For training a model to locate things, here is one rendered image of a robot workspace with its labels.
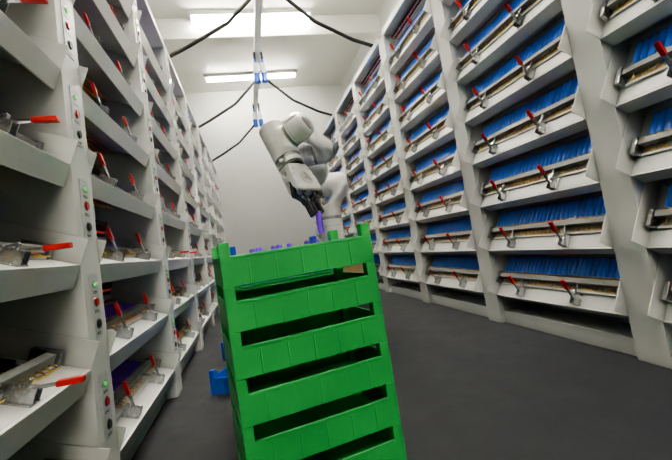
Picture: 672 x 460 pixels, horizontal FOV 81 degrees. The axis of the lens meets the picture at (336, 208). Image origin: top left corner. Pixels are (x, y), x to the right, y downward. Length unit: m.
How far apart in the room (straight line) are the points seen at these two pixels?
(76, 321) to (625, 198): 1.32
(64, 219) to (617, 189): 1.33
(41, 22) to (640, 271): 1.51
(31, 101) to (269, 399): 0.72
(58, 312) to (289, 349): 0.43
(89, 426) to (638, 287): 1.32
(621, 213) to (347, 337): 0.85
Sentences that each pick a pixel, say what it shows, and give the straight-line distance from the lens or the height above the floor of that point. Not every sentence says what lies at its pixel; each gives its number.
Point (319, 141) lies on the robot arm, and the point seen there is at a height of 0.86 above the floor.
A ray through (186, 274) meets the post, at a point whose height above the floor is 0.40.
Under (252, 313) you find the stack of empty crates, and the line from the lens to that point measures 0.74.
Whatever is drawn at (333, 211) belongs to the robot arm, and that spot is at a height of 0.60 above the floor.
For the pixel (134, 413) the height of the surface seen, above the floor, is 0.11.
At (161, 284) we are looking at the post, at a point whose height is 0.40.
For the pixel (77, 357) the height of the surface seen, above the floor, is 0.32.
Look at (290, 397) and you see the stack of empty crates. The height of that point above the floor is 0.19.
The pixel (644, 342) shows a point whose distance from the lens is 1.40.
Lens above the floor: 0.45
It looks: 5 degrees up
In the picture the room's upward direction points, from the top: 9 degrees counter-clockwise
